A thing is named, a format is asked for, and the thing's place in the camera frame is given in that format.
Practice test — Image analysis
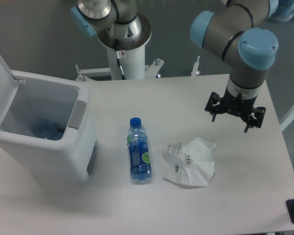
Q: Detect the blue plastic bag background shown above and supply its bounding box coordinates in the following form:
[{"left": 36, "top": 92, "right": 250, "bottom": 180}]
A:
[{"left": 268, "top": 0, "right": 294, "bottom": 23}]

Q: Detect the white paper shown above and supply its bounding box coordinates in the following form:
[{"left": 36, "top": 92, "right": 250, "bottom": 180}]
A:
[{"left": 162, "top": 138, "right": 216, "bottom": 188}]

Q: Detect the white trash can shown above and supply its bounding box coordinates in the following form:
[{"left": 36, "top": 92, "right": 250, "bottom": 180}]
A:
[{"left": 0, "top": 55, "right": 98, "bottom": 182}]

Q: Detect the blue plastic bottle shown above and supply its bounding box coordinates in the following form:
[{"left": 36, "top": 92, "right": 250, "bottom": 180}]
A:
[{"left": 126, "top": 117, "right": 152, "bottom": 184}]

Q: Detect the white pedestal base frame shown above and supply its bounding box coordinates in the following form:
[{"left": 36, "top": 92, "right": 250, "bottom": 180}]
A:
[{"left": 75, "top": 55, "right": 201, "bottom": 82}]

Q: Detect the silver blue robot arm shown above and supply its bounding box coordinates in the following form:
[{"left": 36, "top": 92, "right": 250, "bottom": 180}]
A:
[{"left": 71, "top": 0, "right": 278, "bottom": 129}]

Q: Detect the black cable on pedestal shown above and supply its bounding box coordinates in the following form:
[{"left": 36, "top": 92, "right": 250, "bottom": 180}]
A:
[{"left": 114, "top": 38, "right": 127, "bottom": 80}]

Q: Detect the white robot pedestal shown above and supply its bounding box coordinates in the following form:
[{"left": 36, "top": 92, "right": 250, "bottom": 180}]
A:
[{"left": 106, "top": 13, "right": 152, "bottom": 80}]

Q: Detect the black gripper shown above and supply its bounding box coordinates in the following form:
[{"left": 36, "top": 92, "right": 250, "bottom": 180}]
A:
[{"left": 205, "top": 88, "right": 266, "bottom": 133}]

